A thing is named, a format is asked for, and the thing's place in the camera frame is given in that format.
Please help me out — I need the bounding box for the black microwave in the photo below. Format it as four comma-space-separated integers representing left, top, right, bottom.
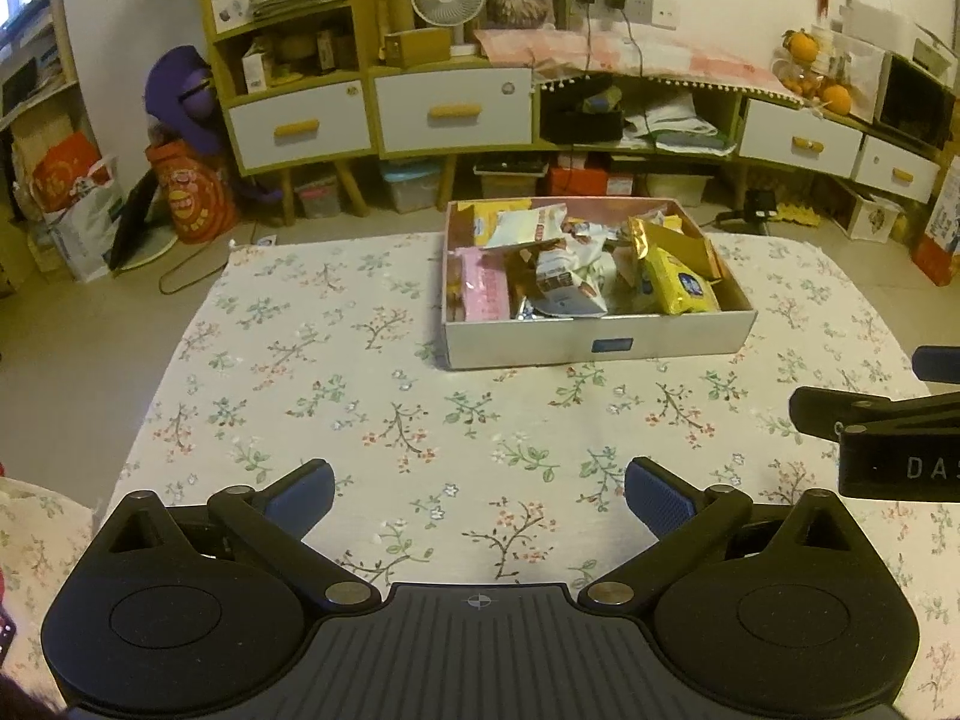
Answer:
872, 55, 960, 152

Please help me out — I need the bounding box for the pink table runner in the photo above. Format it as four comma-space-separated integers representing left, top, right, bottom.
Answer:
475, 25, 809, 104

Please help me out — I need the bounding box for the floral cushion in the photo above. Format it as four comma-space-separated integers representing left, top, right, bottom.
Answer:
0, 475, 96, 620

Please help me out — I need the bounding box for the floral tablecloth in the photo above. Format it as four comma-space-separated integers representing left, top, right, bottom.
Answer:
96, 229, 960, 720

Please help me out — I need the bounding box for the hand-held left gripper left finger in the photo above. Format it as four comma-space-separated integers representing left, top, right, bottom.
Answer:
75, 457, 382, 611

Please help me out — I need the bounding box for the black floor device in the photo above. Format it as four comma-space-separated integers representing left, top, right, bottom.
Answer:
715, 190, 782, 235

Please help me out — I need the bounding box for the stack of papers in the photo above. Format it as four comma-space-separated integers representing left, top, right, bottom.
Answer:
621, 92, 734, 152

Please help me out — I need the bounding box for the red printed bag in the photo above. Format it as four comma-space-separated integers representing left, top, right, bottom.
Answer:
145, 139, 242, 246

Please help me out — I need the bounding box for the orange printed carton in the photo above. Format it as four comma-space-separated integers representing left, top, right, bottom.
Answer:
910, 163, 960, 287

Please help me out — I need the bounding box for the clear bin blue lid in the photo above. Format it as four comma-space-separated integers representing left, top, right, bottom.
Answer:
381, 160, 441, 214

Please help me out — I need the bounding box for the white cardboard box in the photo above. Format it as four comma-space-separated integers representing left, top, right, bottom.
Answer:
439, 196, 758, 373

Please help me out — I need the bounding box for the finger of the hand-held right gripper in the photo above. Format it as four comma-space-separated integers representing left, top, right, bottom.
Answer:
789, 385, 960, 442
913, 344, 960, 386

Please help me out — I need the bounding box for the black flat board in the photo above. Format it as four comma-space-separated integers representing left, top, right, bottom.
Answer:
107, 163, 164, 272

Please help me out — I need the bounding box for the white red label snack packet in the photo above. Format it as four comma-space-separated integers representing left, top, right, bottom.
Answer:
487, 208, 566, 251

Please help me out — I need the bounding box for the small cardboard box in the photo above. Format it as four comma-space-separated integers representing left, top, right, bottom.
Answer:
382, 28, 454, 66

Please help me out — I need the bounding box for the wall power outlet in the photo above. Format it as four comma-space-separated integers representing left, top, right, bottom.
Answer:
572, 0, 681, 29

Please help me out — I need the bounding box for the white nut print snack packet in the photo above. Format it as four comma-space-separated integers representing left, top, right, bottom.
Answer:
532, 238, 611, 317

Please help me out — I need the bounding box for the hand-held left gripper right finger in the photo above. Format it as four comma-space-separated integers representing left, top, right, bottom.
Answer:
577, 456, 882, 610

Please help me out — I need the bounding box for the pink wafer packet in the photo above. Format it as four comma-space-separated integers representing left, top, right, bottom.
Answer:
455, 245, 521, 323

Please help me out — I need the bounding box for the black box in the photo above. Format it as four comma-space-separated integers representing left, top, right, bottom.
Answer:
538, 88, 626, 145

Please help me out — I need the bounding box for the red flat box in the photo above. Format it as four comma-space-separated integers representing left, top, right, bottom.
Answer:
546, 163, 636, 201

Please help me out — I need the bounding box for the white paper bag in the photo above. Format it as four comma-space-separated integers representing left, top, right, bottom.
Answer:
43, 156, 126, 284

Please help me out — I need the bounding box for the white drawer wooden handle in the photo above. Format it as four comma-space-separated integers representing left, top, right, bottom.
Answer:
373, 67, 535, 155
227, 80, 374, 172
739, 99, 865, 179
853, 135, 942, 203

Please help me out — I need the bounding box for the orange shopping bag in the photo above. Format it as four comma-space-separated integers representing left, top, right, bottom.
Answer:
28, 130, 104, 212

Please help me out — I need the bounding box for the purple plush toy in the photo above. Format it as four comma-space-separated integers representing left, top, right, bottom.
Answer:
144, 45, 227, 160

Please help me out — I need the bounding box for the white patterned box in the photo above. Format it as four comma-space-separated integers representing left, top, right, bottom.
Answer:
835, 178, 906, 242

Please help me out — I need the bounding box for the brown snack packet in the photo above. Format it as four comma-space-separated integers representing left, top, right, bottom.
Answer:
628, 215, 686, 261

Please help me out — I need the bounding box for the yellow shelf cabinet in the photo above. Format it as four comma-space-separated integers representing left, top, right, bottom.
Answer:
193, 0, 539, 227

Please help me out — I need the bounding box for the white storage bin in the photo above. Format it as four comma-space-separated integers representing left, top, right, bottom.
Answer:
643, 171, 715, 209

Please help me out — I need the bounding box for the floor cable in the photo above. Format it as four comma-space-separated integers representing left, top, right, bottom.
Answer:
156, 220, 261, 295

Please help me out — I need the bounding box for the long yellow snack packet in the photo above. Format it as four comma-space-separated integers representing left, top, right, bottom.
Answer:
643, 242, 723, 317

